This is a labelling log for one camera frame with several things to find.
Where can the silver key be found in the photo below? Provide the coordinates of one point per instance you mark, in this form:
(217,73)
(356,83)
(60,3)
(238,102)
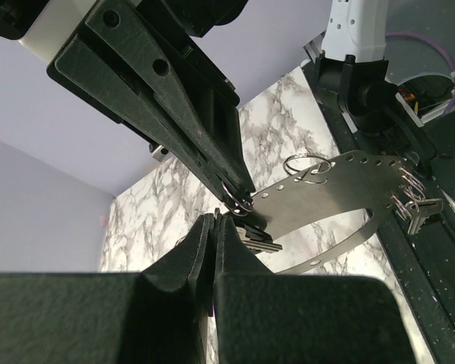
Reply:
(255,239)
(420,211)

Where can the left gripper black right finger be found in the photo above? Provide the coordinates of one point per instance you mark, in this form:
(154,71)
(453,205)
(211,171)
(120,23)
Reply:
(262,317)

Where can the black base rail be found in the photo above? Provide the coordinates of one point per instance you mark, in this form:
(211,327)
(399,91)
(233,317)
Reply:
(363,112)

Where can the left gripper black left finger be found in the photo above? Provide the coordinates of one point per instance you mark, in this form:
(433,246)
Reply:
(154,316)

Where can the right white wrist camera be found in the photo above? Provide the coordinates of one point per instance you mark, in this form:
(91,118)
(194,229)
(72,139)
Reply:
(42,27)

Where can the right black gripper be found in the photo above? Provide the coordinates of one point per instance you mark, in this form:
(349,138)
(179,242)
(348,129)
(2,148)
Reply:
(136,63)

